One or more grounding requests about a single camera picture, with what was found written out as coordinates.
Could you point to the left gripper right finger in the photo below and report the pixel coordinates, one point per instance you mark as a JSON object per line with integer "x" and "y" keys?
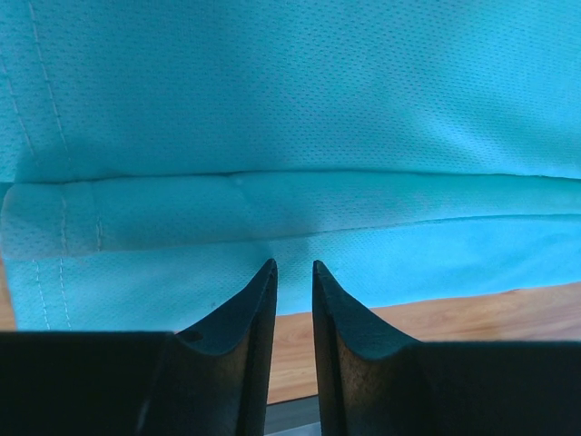
{"x": 374, "y": 379}

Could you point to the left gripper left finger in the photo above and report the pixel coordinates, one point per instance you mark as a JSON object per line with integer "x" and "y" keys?
{"x": 209, "y": 379}

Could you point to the teal t shirt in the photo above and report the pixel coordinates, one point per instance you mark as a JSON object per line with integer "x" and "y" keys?
{"x": 154, "y": 154}

